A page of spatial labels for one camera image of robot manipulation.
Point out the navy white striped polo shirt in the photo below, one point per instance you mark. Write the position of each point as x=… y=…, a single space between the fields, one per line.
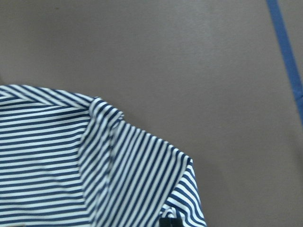
x=70 y=160

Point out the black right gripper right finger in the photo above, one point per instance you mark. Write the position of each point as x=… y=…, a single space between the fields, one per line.
x=177 y=221

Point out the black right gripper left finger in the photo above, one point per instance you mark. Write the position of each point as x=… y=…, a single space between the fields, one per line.
x=163 y=222

